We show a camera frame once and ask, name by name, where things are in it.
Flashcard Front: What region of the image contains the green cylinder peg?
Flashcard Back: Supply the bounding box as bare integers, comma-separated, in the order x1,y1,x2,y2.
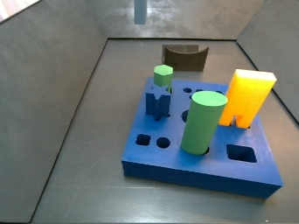
181,91,228,155

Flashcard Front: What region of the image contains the dark blue star peg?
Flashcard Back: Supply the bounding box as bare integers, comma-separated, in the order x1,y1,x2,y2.
145,84,172,121

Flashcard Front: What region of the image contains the yellow slotted block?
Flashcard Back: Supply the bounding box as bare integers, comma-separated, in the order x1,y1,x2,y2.
219,69,276,129

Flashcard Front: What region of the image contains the light blue square-circle object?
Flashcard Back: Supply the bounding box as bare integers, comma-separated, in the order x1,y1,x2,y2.
135,0,147,25

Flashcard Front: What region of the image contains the black curved fixture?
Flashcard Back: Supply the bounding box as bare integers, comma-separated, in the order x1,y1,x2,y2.
163,45,209,72

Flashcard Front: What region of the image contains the green hexagonal peg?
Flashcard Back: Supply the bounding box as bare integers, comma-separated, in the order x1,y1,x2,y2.
153,65,173,87

